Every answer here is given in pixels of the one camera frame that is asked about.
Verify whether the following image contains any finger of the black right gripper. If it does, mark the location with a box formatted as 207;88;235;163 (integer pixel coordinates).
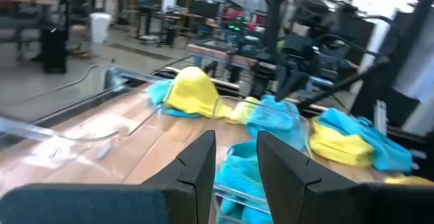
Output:
274;70;309;102

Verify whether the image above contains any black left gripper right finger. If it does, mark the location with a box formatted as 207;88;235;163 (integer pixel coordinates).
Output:
256;131;434;224

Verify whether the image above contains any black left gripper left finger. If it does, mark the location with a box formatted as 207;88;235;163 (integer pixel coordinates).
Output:
0;130;217;224

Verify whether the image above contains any blue microfiber towel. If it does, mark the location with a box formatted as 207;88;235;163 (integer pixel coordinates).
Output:
147;79;203;119
245;94;308;153
214;139;274;224
317;107;414;174

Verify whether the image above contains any yellow microfiber towel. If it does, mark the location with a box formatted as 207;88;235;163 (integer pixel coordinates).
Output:
162;66;235;119
309;117;376;168
382;174;434;187
225;96;262;126

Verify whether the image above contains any clear plastic basket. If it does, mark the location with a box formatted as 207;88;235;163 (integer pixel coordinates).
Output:
0;67;176;187
212;96;313;224

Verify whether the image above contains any wooden table with blue legs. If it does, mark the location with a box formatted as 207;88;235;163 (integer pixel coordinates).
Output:
186;42;340;89

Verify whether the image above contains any dark round table-edge device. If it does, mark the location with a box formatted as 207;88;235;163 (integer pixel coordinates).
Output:
103;67;132;90

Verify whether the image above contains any white trash bin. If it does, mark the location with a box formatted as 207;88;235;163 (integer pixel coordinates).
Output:
89;12;112;44

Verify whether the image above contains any black computer tower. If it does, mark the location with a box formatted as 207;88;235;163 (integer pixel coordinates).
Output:
40;26;68;75

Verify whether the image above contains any silver aluminium bracket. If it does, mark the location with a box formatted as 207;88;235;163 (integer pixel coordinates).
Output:
372;100;387;135

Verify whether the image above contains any grey floor hose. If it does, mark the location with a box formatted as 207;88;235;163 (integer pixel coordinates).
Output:
22;63;101;103

